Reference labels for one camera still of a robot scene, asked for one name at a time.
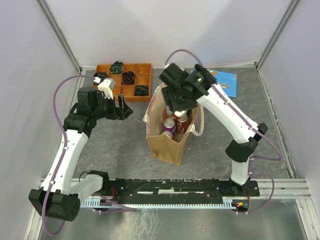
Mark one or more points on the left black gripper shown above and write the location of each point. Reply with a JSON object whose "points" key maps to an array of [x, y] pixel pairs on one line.
{"points": [[121, 112]]}

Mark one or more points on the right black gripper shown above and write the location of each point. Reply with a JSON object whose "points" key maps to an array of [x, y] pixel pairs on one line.
{"points": [[169, 94]]}

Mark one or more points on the red cola can front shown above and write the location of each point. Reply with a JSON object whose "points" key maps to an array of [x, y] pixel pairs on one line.
{"points": [[180, 114]]}

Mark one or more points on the red cola can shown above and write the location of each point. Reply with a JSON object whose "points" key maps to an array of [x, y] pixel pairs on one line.
{"points": [[182, 124], [180, 114], [170, 114]]}

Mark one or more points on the purple Fanta can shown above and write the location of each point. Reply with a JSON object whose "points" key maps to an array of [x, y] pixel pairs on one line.
{"points": [[169, 125]]}

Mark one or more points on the brown canvas tote bag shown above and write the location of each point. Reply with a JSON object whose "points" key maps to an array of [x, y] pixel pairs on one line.
{"points": [[163, 148]]}

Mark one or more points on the purple soda can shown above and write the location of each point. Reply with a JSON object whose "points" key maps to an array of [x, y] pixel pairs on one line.
{"points": [[168, 134]]}

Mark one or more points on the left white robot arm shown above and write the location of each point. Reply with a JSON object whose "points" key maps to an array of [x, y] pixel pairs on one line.
{"points": [[56, 198]]}

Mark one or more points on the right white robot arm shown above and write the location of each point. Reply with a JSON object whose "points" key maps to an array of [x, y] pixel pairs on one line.
{"points": [[185, 91]]}

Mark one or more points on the black rolled sock right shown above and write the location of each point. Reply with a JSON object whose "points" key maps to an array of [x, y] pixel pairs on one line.
{"points": [[141, 90]]}

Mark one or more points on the orange compartment tray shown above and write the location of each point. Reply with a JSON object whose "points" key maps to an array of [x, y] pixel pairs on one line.
{"points": [[143, 73]]}

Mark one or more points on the black rolled sock middle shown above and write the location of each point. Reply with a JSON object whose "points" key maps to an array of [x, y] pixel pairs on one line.
{"points": [[128, 78]]}

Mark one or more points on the black rolled sock top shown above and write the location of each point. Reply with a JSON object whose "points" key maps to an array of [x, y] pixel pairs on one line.
{"points": [[116, 68]]}

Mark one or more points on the blue patterned cloth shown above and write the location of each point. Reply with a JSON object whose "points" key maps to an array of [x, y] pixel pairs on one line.
{"points": [[227, 81]]}

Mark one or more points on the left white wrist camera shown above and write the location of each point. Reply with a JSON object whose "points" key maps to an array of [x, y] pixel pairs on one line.
{"points": [[105, 86]]}

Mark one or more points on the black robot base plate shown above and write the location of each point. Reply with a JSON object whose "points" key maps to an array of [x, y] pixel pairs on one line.
{"points": [[175, 191]]}

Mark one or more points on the right aluminium frame post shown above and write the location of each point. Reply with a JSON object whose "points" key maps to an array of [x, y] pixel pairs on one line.
{"points": [[293, 4]]}

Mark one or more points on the aluminium frame post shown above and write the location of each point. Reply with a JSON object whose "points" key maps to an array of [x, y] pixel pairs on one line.
{"points": [[293, 4], [48, 14]]}

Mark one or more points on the left aluminium frame post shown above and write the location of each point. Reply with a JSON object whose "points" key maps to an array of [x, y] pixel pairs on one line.
{"points": [[48, 14]]}

